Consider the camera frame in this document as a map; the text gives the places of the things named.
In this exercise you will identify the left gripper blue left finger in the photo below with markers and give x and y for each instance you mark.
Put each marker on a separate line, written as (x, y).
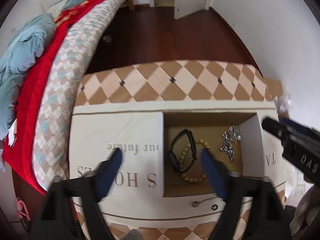
(106, 174)

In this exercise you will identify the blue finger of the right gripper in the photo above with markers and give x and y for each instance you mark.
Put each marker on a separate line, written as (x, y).
(294, 125)
(274, 128)

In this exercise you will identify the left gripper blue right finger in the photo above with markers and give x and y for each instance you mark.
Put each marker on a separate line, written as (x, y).
(216, 172)

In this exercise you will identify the white cardboard jewelry box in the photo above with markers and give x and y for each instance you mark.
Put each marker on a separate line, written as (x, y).
(207, 129)

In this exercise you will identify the clear plastic wrap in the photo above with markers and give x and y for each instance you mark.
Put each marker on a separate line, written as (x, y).
(282, 103)

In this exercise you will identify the black smart band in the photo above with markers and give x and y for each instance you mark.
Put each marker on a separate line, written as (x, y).
(182, 152)

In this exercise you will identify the bed with plaid mattress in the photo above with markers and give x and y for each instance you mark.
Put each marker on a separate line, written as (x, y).
(65, 84)

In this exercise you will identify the pink hanger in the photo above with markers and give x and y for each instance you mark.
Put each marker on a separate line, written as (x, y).
(22, 211)

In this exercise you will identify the red blanket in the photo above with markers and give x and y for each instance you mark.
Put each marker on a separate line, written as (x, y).
(35, 97)

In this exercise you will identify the diamond pattern table cloth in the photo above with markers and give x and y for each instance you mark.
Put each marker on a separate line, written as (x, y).
(161, 115)

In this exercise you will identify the white paper piece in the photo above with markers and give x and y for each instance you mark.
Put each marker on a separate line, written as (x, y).
(12, 133)

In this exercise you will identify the light blue duvet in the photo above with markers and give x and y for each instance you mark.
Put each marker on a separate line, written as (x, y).
(26, 46)

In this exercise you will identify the silver chain jewelry pile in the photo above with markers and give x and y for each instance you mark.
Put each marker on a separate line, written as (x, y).
(230, 138)

